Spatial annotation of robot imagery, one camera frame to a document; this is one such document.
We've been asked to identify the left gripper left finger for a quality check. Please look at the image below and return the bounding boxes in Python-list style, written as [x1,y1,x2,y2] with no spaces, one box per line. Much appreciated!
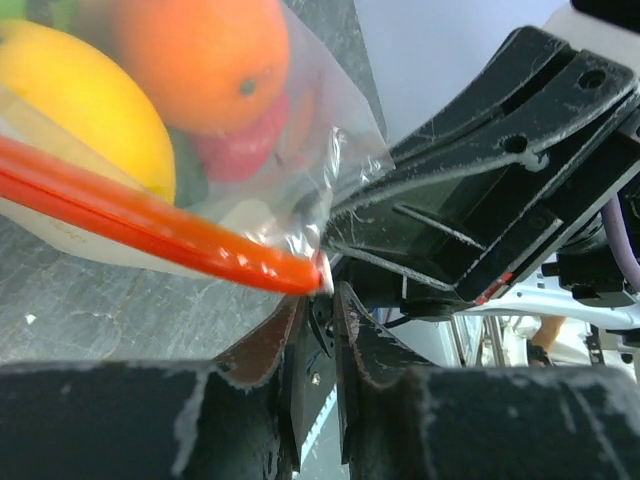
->
[1,297,308,479]

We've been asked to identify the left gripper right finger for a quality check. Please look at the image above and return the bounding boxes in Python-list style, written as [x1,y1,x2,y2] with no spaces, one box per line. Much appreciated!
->
[333,282,639,479]

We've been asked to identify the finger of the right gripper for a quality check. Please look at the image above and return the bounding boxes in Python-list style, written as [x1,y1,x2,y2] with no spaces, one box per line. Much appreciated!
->
[331,26,638,220]
[323,99,639,317]

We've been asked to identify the red apple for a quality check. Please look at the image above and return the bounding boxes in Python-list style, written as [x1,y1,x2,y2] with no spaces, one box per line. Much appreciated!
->
[193,87,317,184]

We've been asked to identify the dark green avocado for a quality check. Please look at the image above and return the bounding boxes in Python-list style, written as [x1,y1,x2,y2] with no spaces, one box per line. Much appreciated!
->
[168,128,209,208]

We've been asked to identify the clear zip top bag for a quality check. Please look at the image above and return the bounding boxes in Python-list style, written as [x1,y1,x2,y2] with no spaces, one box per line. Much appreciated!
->
[1,1,393,295]

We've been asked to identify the orange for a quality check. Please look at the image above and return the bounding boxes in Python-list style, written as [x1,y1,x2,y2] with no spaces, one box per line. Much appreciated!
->
[112,0,290,134]

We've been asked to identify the yellow lemon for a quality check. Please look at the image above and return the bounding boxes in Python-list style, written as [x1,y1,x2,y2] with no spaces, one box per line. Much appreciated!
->
[1,20,176,203]

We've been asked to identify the green apple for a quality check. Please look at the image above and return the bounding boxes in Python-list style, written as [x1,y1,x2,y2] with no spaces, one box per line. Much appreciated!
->
[21,0,77,31]

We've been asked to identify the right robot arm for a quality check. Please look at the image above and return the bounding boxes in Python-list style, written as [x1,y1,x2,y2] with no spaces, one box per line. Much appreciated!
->
[323,26,639,317]

